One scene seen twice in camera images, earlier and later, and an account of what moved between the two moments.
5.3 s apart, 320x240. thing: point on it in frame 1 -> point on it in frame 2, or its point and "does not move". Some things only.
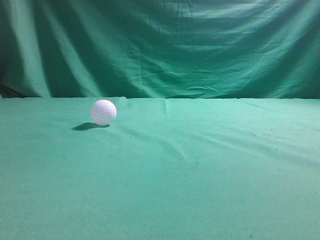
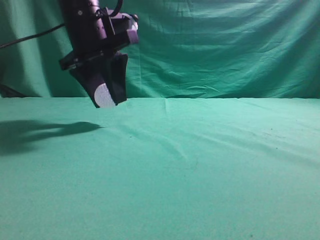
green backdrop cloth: [181, 49] does not move
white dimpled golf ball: [104, 112] -> [103, 98]
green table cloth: [166, 169] does not move
